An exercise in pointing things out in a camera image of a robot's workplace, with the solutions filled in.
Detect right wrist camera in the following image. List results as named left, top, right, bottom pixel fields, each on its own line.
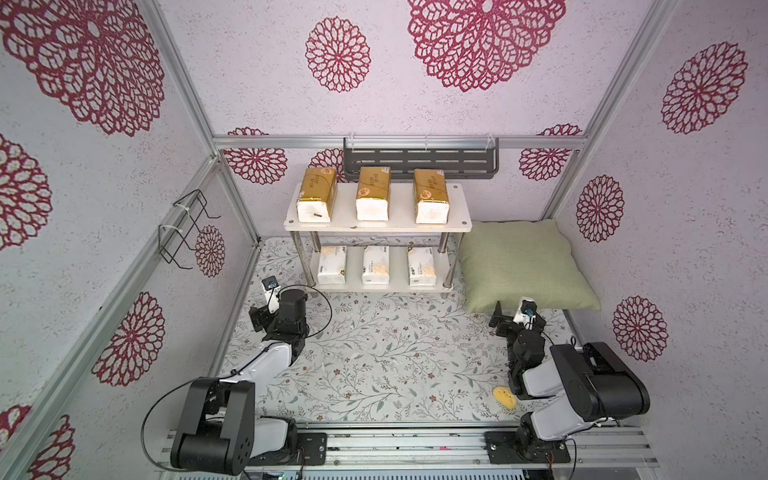
left=513, top=297, right=538, bottom=328

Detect floral patterned floor mat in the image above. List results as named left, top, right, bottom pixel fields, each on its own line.
left=256, top=273, right=542, bottom=423

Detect grey slotted wall shelf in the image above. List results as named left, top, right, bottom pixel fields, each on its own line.
left=342, top=138, right=500, bottom=180

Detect black wire wall rack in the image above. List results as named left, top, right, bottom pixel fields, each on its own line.
left=156, top=189, right=220, bottom=270

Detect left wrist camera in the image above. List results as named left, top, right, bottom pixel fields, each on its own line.
left=261, top=275, right=281, bottom=313

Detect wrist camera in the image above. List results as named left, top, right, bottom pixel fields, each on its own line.
left=261, top=275, right=281, bottom=313
left=513, top=297, right=538, bottom=328

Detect white two-tier shelf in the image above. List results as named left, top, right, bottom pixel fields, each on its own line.
left=284, top=182, right=472, bottom=293

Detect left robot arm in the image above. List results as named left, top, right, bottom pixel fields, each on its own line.
left=170, top=288, right=309, bottom=476

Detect yellow sponge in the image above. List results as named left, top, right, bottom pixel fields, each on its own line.
left=492, top=387, right=518, bottom=410

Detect green cushion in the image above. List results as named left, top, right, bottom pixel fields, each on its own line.
left=458, top=220, right=601, bottom=313

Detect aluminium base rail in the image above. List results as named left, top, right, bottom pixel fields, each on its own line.
left=154, top=424, right=661, bottom=475

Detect white tissue pack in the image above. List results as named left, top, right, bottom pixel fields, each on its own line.
left=407, top=247, right=437, bottom=286
left=317, top=246, right=347, bottom=285
left=361, top=245, right=390, bottom=285

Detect gold tissue pack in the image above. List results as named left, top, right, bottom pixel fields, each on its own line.
left=296, top=167, right=337, bottom=223
left=413, top=169, right=450, bottom=225
left=355, top=166, right=391, bottom=222

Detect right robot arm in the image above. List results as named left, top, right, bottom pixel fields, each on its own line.
left=489, top=297, right=650, bottom=456

